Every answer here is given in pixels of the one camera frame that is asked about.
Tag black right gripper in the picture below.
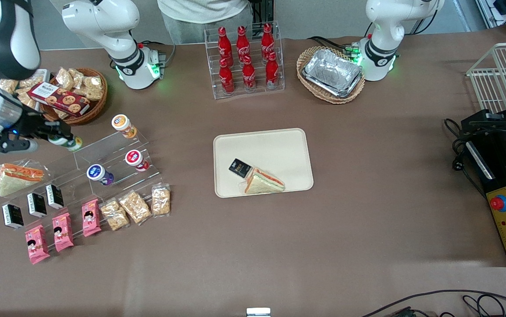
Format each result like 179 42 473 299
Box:
0 109 76 143

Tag green lid gum jar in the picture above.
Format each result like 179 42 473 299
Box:
48 135 83 153

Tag purple lid gum jar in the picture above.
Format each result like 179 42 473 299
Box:
87 164 114 186

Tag orange lid gum jar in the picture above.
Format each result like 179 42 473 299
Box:
111 114 138 139

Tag red lid gum jar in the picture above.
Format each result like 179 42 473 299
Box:
125 150 150 172

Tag cream plastic tray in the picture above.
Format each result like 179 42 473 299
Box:
213 128 314 199

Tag aluminium foil tray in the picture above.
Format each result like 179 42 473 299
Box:
302 48 363 98

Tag red cookie box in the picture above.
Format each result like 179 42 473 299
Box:
27 82 91 117

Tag clear puffed snack bag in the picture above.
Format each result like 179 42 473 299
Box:
69 68 86 89
56 67 76 91
0 75 45 91
15 90 38 110
81 76 104 101

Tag grey cylindrical gripper attachment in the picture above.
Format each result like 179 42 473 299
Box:
0 139 38 154

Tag round brown wicker basket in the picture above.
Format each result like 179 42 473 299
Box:
40 67 108 126

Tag clear acrylic stepped stand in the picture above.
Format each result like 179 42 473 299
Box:
0 129 165 249

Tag wrapped triangle sandwich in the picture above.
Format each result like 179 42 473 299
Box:
240 167 286 195
0 163 45 197

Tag small black snack box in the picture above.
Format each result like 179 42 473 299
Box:
27 192 48 218
1 203 25 230
228 158 253 178
45 184 65 210

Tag pink snack pack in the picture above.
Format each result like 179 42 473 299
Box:
25 225 51 265
81 199 102 238
52 212 74 253

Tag clear nut brittle pack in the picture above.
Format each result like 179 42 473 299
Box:
99 198 130 232
151 184 171 217
118 190 152 226

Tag clear acrylic bottle rack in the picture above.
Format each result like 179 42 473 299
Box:
204 21 286 100

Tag red cola bottle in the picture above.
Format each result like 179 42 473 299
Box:
217 26 233 66
265 52 279 88
236 26 251 62
260 23 275 60
219 59 235 95
242 55 257 91

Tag person in white shirt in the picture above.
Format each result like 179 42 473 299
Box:
156 0 254 45

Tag black stand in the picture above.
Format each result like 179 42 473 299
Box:
246 0 275 28

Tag light oval wicker basket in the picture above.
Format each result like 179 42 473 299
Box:
297 46 366 104

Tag black machine housing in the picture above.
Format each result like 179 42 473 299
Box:
461 86 506 268

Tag black right arm base cable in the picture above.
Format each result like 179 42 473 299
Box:
138 40 177 67

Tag black arm base cable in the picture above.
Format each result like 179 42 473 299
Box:
308 22 373 58
138 40 177 67

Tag black left arm base cable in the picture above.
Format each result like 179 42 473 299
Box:
308 22 373 58

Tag black machine power cable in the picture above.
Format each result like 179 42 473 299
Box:
444 118 488 199

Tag white wire basket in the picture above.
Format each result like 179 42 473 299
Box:
466 42 506 115

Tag black floor cables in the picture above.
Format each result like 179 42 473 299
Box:
361 289 506 317

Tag aluminium frame shelf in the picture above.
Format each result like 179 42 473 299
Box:
475 0 506 37

